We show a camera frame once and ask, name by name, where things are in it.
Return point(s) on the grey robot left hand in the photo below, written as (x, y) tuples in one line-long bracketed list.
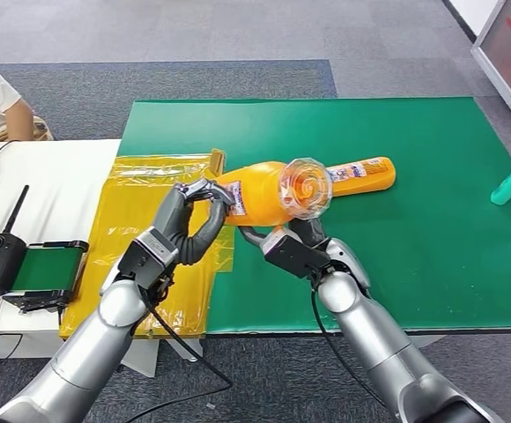
[(171, 216)]

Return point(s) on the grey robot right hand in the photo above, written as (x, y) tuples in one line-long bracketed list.
[(308, 230)]

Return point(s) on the orange detergent bottle Tide label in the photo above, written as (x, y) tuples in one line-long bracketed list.
[(260, 195)]

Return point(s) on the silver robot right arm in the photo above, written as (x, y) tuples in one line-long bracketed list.
[(379, 344)]

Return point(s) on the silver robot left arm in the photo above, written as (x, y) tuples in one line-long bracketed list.
[(84, 356)]

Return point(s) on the orange detergent bottle ingredients label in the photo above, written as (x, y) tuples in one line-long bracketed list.
[(365, 174)]

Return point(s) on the yellow plastic bag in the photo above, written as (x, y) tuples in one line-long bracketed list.
[(128, 198)]

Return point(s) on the white table leg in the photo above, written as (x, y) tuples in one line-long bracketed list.
[(176, 349)]

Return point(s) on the green table mat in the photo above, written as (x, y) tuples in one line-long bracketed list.
[(414, 233)]

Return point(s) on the small green belt conveyor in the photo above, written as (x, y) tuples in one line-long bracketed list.
[(46, 268)]

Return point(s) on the white red sign board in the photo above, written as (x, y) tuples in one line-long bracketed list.
[(508, 46)]

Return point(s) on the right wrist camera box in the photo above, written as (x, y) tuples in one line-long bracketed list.
[(295, 257)]

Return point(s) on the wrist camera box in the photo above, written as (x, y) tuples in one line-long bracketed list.
[(295, 257), (149, 257)]

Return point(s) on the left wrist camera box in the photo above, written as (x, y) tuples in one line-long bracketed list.
[(149, 257)]

